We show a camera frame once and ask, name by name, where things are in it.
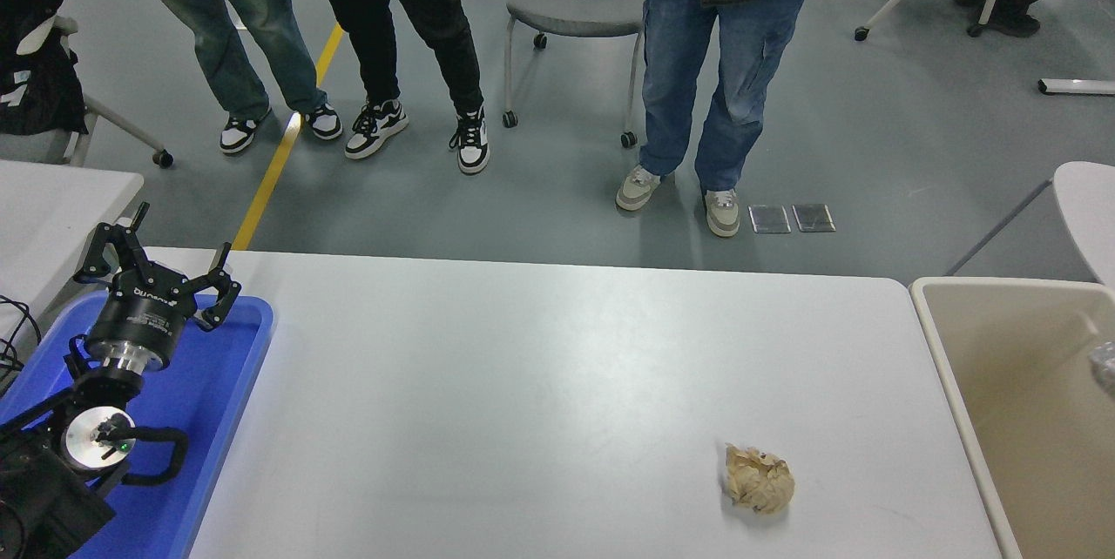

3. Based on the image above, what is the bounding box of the blue plastic tray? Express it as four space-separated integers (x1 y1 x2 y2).
0 291 275 559

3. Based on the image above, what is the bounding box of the white round table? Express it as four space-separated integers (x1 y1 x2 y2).
1052 162 1115 288

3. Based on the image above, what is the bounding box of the grey chair with castors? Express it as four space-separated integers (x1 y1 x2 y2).
503 0 650 149

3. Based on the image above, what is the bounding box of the large pale bin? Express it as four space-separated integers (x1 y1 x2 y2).
909 277 1115 559

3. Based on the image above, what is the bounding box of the white chair with castors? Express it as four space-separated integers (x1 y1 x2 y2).
16 15 175 169

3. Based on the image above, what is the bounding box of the tan paper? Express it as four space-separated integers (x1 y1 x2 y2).
723 443 796 515

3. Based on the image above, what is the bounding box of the metal floor plate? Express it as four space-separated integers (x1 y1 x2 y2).
792 203 837 233
749 205 792 234

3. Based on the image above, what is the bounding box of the black cable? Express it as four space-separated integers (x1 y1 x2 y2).
0 293 42 390

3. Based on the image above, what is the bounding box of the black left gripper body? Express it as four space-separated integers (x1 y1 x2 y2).
87 272 194 356

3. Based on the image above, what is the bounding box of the black bag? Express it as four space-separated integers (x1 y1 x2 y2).
0 0 88 135

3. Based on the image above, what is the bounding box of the white floor bar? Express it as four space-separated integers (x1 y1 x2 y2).
1037 78 1115 98

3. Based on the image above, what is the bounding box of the white side table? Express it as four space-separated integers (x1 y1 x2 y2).
0 159 145 342

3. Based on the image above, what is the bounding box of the foil tray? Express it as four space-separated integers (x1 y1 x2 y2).
1087 341 1115 396

